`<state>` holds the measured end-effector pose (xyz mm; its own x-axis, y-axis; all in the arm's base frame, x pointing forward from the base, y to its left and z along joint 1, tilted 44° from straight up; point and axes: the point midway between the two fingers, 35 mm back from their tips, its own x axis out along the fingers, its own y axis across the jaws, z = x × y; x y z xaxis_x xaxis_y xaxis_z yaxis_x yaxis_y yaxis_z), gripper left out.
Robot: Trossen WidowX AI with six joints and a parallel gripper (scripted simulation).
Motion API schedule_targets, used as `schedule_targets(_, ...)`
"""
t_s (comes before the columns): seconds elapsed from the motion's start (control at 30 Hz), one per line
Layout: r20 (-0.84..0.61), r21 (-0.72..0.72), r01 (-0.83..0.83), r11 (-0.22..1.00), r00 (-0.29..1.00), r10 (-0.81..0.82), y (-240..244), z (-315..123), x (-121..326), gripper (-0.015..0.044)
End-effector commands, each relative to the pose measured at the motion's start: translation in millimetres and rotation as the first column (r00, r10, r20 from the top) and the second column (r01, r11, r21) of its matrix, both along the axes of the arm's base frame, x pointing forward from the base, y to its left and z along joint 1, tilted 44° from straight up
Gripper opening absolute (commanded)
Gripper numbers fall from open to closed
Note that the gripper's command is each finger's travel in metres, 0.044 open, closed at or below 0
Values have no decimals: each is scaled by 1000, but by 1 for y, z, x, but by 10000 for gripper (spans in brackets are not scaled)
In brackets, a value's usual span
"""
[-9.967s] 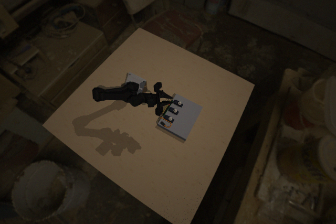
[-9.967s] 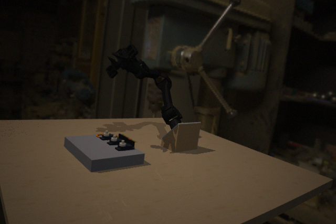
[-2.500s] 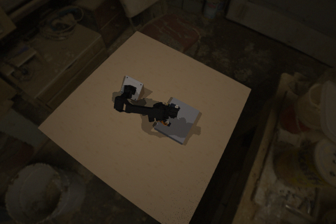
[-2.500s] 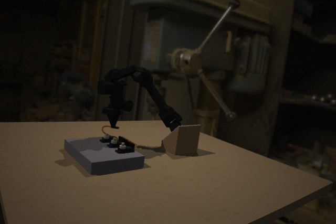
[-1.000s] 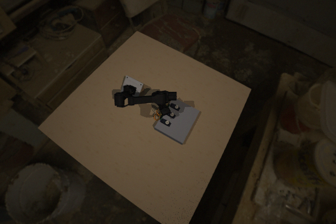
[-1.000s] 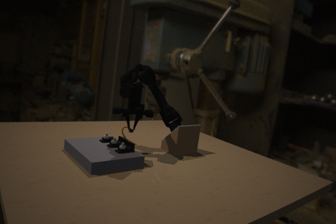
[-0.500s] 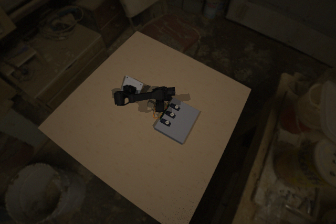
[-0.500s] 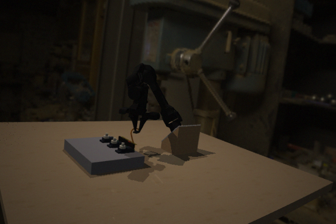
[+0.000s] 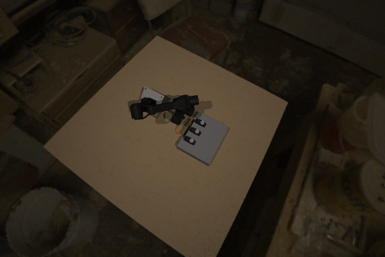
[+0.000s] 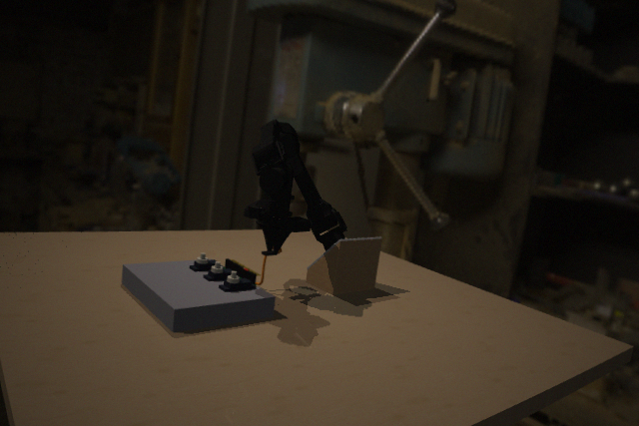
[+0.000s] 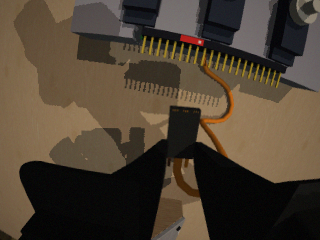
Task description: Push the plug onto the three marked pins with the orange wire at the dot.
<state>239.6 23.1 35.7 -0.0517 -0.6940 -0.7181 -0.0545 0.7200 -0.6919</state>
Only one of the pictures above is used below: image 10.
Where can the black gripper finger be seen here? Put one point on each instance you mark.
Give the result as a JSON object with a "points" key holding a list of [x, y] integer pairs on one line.
{"points": [[280, 236], [268, 233]]}

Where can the black pin header strip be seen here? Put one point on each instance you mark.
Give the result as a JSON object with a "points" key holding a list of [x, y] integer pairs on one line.
{"points": [[241, 271]]}

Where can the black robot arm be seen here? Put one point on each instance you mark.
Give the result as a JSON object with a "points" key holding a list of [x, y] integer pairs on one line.
{"points": [[277, 161]]}

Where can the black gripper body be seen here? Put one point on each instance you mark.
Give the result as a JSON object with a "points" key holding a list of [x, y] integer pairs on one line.
{"points": [[293, 223]]}

